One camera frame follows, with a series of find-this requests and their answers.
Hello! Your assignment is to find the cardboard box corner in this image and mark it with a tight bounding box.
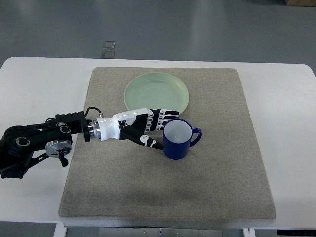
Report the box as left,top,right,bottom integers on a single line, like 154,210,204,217
285,0,316,7

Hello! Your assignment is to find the grey felt mat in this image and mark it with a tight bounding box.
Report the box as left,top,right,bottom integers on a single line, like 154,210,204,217
59,67,276,229

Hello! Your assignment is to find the metal floor outlet plate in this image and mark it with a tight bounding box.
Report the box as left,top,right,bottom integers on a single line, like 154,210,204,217
101,41,116,59

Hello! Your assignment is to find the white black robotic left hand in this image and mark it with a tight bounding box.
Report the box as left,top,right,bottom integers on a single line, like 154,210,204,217
93,108,180,150

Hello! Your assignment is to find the light green plate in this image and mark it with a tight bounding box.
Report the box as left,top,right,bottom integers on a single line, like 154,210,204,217
124,72,190,113

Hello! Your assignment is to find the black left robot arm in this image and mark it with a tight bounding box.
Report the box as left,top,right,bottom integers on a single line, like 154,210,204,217
0,107,103,179

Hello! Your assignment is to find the blue enamel mug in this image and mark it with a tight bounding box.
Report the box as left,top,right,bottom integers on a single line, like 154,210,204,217
163,118,202,160

